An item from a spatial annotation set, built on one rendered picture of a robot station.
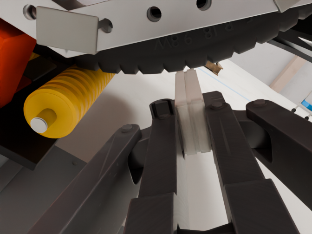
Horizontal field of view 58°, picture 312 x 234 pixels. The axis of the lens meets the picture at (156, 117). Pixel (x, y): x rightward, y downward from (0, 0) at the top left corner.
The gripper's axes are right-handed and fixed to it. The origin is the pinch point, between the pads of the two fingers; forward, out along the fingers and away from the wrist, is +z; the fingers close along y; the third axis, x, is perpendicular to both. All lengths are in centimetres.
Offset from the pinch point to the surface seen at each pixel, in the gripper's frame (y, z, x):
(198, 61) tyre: 1.6, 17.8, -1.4
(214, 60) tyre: 3.4, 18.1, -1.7
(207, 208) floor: -3, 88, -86
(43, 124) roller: -14.6, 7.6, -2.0
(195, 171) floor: -7, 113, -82
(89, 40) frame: -8.0, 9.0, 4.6
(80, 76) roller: -13.2, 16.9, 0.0
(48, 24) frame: -11.2, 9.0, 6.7
